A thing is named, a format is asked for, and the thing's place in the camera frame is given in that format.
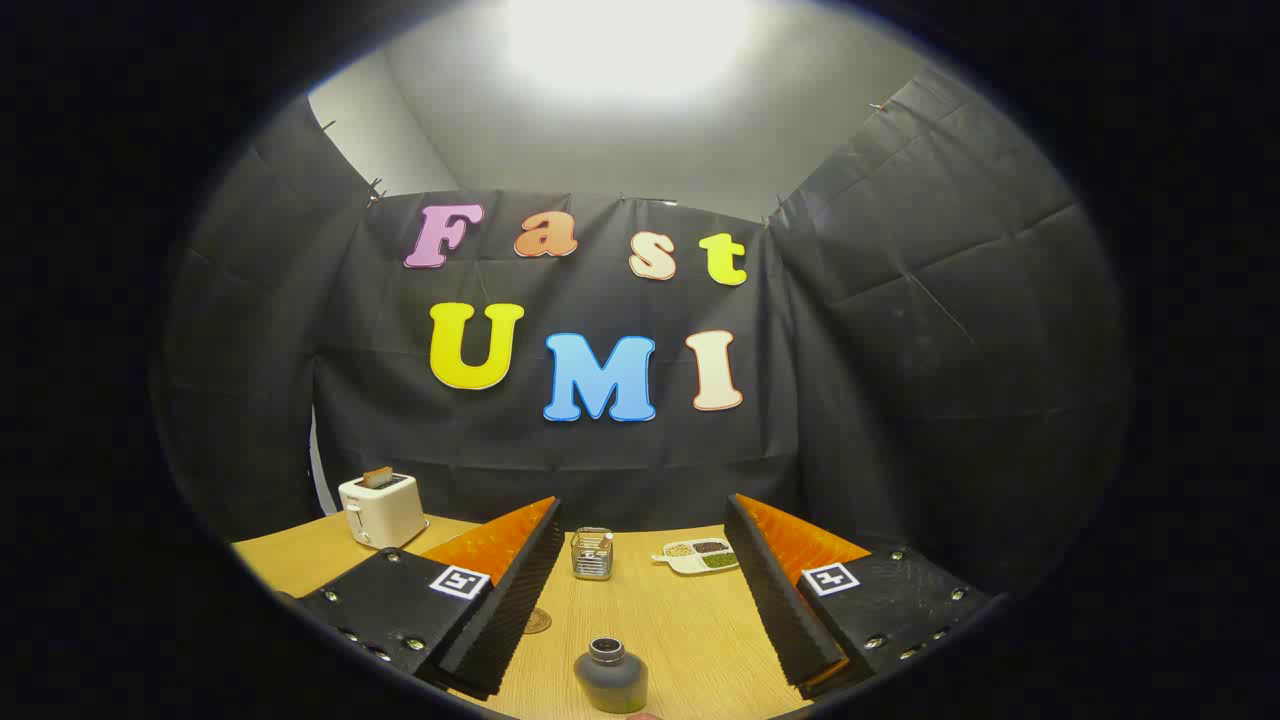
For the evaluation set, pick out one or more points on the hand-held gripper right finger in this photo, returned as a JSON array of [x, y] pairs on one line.
[[780, 600]]

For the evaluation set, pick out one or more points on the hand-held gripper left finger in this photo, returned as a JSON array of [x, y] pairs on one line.
[[510, 610]]

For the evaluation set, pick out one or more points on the round printed coaster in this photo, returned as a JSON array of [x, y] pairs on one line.
[[540, 621]]

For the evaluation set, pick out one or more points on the silver bottle with green label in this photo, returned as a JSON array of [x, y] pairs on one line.
[[611, 680]]

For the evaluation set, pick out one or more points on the white divided dish with beans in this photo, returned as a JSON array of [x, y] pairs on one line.
[[697, 556]]

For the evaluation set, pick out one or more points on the wooden table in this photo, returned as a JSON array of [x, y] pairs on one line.
[[680, 640]]

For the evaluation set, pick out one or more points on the white toaster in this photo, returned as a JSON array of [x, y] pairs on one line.
[[385, 512]]

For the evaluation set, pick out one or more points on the toast slice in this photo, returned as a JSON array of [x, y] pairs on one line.
[[377, 477]]

